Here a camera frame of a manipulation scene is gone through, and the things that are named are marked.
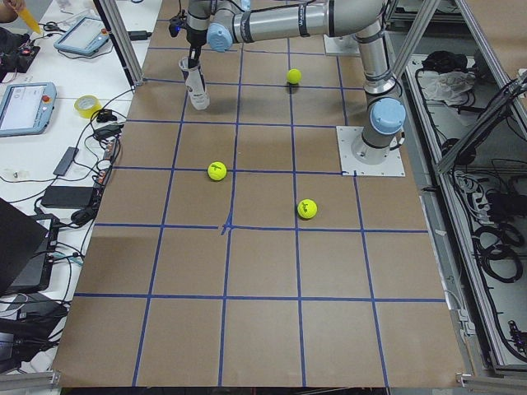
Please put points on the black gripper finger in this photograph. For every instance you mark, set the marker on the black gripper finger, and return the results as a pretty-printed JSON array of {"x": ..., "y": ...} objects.
[{"x": 193, "y": 59}]

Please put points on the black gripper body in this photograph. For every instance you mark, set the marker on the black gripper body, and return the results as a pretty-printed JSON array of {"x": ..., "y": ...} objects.
[{"x": 194, "y": 38}]

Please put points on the clear tennis ball can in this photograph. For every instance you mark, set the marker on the clear tennis ball can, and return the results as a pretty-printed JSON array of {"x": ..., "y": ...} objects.
[{"x": 195, "y": 84}]

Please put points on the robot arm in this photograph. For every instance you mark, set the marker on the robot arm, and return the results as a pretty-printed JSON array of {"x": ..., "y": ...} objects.
[{"x": 220, "y": 24}]

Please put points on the tennis ball centre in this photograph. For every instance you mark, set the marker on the tennis ball centre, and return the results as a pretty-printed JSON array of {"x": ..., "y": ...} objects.
[{"x": 293, "y": 76}]

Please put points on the tennis ball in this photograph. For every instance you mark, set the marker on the tennis ball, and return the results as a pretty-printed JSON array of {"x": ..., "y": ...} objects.
[
  {"x": 217, "y": 171},
  {"x": 307, "y": 209},
  {"x": 293, "y": 76}
]

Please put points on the tennis ball upper left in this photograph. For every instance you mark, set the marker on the tennis ball upper left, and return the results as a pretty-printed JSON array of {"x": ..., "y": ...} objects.
[{"x": 217, "y": 171}]

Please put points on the tennis ball lower left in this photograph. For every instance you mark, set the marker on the tennis ball lower left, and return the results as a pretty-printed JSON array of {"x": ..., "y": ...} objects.
[{"x": 307, "y": 209}]

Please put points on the small black power brick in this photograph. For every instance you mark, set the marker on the small black power brick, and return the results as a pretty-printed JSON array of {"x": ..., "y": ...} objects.
[{"x": 136, "y": 35}]

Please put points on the teach pendant far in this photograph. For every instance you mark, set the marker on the teach pendant far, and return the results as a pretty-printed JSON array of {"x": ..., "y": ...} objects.
[{"x": 85, "y": 38}]

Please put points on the teach pendant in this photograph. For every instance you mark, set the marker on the teach pendant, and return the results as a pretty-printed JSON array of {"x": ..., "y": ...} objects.
[
  {"x": 85, "y": 38},
  {"x": 26, "y": 108}
]

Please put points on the yellow tape roll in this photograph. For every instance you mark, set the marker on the yellow tape roll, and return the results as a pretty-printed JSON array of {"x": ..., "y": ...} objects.
[{"x": 87, "y": 106}]

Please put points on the grey usb hub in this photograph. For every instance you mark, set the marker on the grey usb hub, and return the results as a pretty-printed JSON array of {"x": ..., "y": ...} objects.
[{"x": 67, "y": 159}]

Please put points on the teach pendant near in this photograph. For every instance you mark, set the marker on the teach pendant near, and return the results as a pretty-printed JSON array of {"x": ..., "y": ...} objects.
[{"x": 26, "y": 108}]

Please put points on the black power adapter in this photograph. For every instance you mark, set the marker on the black power adapter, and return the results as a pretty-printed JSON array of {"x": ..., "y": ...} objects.
[{"x": 67, "y": 197}]

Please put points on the black laptop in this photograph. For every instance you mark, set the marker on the black laptop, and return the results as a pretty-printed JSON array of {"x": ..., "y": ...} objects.
[{"x": 27, "y": 245}]

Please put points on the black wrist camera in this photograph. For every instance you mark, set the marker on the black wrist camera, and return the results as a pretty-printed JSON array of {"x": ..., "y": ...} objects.
[{"x": 177, "y": 24}]

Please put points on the aluminium frame post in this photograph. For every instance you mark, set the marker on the aluminium frame post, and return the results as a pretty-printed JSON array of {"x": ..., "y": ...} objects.
[{"x": 110, "y": 15}]

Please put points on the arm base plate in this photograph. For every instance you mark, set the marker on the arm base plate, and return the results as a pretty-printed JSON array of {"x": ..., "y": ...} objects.
[
  {"x": 341, "y": 46},
  {"x": 359, "y": 159}
]

